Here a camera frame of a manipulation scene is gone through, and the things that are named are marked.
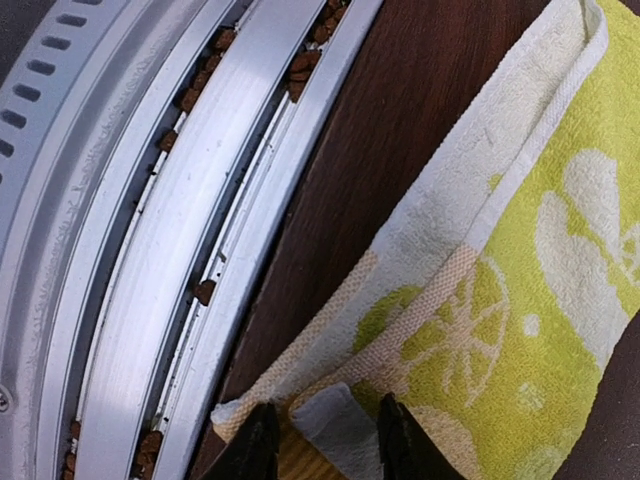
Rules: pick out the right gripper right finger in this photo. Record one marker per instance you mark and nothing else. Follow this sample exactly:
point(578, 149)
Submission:
point(406, 451)

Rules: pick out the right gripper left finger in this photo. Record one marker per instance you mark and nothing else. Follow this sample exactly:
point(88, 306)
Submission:
point(253, 452)

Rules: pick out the green lemon pattern towel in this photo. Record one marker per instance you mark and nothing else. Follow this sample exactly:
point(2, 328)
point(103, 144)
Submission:
point(491, 300)

